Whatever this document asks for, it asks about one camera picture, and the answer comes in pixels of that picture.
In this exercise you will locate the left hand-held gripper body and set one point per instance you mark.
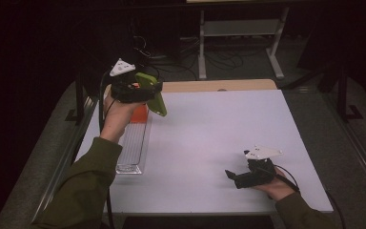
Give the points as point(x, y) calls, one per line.
point(125, 92)

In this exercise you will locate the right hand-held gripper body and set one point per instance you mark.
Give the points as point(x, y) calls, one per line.
point(254, 176)

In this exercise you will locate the green cartoon phone case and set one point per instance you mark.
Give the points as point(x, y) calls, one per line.
point(155, 105)

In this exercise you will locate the orange phone case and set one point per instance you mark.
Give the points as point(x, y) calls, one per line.
point(139, 115)

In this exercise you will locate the clear plastic tray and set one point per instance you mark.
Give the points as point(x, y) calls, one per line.
point(133, 146)

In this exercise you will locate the person's left hand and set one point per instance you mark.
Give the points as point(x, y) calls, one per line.
point(117, 117)

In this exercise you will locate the person's right hand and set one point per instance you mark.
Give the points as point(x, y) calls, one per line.
point(278, 189)

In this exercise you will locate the black metal stand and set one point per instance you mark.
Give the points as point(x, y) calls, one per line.
point(342, 95)
point(80, 95)

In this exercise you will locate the grey metal shelf stand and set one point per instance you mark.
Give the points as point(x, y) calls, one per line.
point(239, 28)

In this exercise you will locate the aluminium rail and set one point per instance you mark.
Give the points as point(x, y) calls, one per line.
point(362, 152)
point(57, 184)

